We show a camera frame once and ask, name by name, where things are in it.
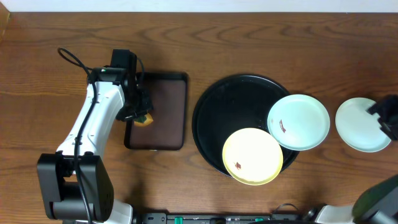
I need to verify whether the pale white plate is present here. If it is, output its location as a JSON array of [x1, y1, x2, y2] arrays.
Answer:
[[335, 97, 391, 152]]

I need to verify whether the yellow plate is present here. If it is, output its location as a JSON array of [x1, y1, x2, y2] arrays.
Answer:
[[222, 128, 284, 185]]

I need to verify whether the light green plate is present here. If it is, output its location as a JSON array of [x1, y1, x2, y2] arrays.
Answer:
[[267, 94, 330, 151]]

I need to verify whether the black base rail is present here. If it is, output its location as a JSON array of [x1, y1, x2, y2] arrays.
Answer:
[[132, 212, 315, 224]]

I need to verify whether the black rectangular tray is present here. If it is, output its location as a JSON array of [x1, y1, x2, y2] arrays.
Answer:
[[124, 72, 188, 151]]

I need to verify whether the orange green scrub sponge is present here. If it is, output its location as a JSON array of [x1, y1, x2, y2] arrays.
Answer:
[[134, 113, 154, 127]]

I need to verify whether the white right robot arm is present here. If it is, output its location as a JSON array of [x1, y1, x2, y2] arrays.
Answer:
[[313, 95, 397, 223]]

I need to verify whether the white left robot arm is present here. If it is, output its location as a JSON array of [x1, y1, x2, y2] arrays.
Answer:
[[37, 47, 153, 223]]

